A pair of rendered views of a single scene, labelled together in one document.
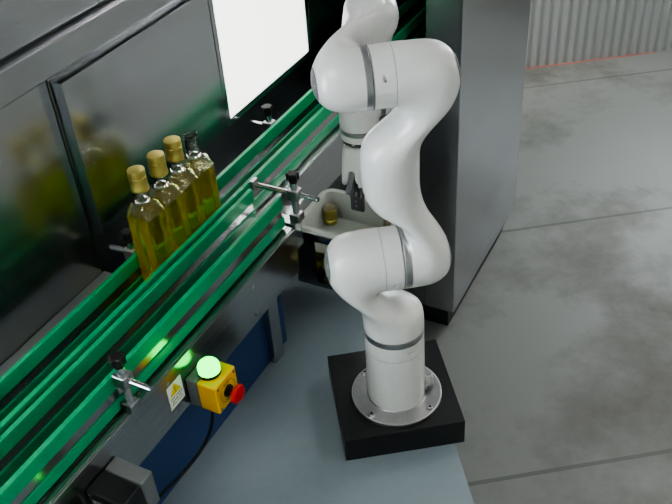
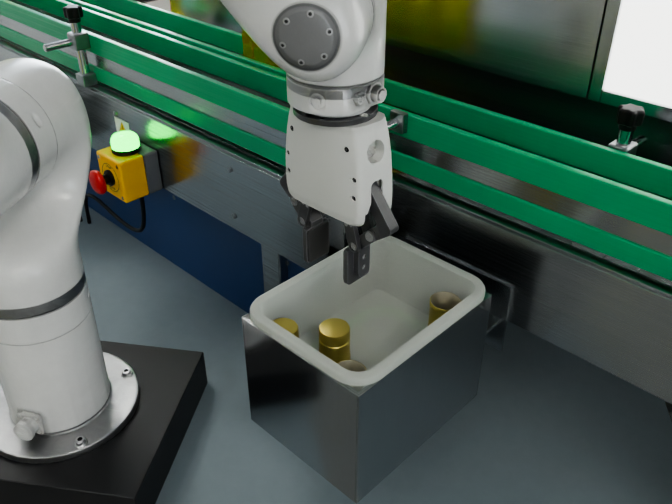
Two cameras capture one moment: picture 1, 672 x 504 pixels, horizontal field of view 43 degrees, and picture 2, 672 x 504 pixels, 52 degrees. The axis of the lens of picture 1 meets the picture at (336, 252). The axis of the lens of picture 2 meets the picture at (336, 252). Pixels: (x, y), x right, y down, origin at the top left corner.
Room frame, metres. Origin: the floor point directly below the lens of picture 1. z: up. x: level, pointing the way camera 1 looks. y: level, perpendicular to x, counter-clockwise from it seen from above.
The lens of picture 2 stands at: (1.72, -0.63, 1.46)
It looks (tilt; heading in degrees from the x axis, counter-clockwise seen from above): 33 degrees down; 104
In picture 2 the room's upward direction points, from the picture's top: straight up
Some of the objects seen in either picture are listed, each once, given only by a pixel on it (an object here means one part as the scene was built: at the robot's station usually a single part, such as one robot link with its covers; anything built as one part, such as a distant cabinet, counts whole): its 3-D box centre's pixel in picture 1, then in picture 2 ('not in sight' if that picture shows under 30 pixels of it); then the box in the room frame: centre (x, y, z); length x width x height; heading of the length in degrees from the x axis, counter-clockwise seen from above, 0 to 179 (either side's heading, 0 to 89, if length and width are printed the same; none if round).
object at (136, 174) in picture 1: (137, 179); not in sight; (1.36, 0.36, 1.31); 0.04 x 0.04 x 0.04
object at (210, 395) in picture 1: (213, 386); (128, 172); (1.15, 0.26, 0.96); 0.07 x 0.07 x 0.07; 60
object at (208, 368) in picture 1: (208, 366); (124, 141); (1.15, 0.26, 1.01); 0.04 x 0.04 x 0.03
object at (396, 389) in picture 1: (395, 362); (47, 349); (1.23, -0.10, 0.90); 0.19 x 0.19 x 0.18
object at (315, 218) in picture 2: (355, 200); (307, 225); (1.54, -0.05, 1.10); 0.03 x 0.03 x 0.07; 61
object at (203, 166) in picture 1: (202, 197); not in sight; (1.51, 0.27, 1.16); 0.06 x 0.06 x 0.21; 60
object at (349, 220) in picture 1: (351, 230); (368, 326); (1.61, -0.04, 0.97); 0.22 x 0.17 x 0.09; 60
